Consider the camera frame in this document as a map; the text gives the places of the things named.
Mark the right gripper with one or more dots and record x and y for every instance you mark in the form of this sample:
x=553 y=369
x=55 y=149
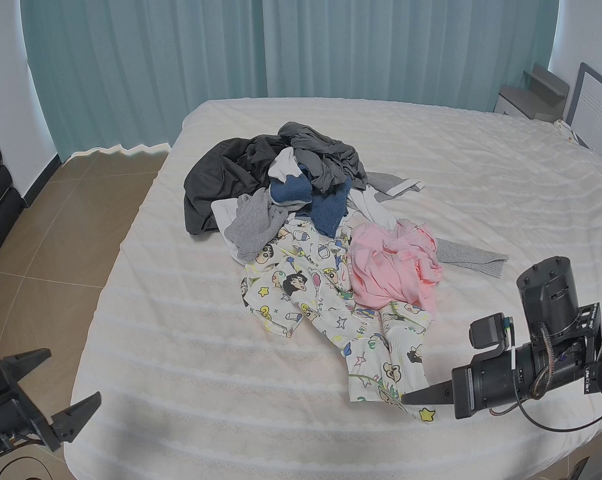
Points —
x=491 y=383

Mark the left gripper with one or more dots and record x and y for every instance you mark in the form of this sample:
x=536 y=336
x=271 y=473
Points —
x=11 y=418

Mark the white printed pyjama top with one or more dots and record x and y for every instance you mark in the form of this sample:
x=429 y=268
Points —
x=311 y=288

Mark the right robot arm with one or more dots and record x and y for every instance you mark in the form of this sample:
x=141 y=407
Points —
x=551 y=298

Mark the pile of clothes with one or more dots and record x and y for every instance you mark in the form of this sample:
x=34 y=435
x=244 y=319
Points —
x=241 y=173

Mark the grey knitted garment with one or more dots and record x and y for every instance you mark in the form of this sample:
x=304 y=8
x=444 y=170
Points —
x=473 y=260

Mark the pink garment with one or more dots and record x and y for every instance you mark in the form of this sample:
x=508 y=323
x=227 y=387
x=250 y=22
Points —
x=391 y=268

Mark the bed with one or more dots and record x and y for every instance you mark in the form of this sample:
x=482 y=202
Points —
x=231 y=393

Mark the grey bedside table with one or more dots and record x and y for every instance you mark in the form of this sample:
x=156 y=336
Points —
x=531 y=100

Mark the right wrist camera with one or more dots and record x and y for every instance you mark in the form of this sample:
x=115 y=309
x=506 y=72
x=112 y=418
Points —
x=486 y=335

